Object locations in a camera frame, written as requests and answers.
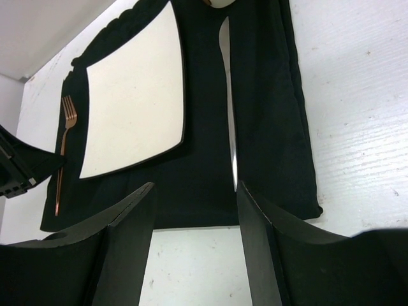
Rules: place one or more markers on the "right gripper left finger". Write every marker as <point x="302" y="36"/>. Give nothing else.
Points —
<point x="99" y="261"/>

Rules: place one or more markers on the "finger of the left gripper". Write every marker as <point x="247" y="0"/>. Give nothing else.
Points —
<point x="23" y="166"/>

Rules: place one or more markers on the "black cloth placemat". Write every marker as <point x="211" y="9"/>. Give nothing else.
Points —
<point x="194" y="181"/>

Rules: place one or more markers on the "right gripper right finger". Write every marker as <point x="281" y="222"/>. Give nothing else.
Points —
<point x="291" y="262"/>

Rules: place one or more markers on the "copper fork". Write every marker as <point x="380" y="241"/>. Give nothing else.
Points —
<point x="71" y="118"/>

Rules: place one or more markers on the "metal cup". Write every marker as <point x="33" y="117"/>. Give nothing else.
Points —
<point x="218" y="4"/>

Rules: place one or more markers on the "square white plate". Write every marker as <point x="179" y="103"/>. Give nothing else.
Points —
<point x="136" y="100"/>

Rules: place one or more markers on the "silver knife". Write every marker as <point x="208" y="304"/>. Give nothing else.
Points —
<point x="224" y="46"/>

